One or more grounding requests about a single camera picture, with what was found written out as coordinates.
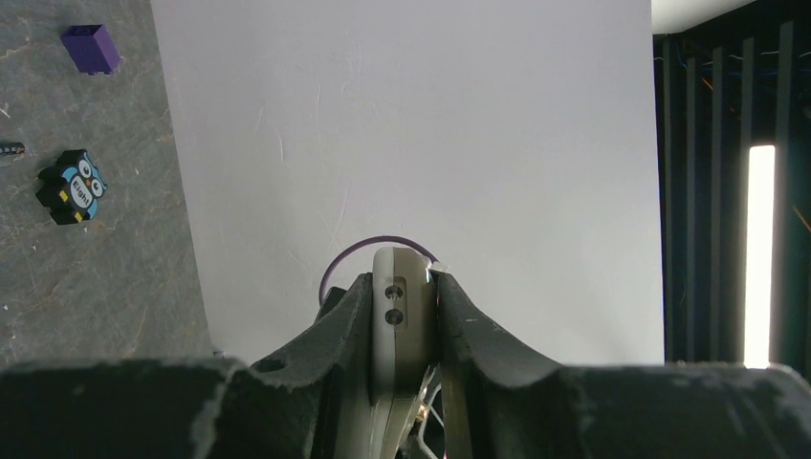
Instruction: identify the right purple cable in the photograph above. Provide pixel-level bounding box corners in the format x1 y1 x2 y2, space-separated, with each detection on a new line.
318 235 440 305

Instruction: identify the purple cube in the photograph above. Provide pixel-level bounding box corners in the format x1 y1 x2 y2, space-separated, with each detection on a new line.
60 24 121 76

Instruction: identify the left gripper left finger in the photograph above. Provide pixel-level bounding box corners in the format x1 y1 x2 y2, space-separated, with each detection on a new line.
251 273 373 458

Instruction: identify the beige remote control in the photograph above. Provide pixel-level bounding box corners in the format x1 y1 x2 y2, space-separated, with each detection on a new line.
339 246 437 458

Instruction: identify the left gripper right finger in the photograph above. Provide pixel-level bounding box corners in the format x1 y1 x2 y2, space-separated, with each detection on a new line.
434 273 564 458

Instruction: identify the blue owl toy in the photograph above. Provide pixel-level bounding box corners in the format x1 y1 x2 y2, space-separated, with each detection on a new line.
35 149 108 225

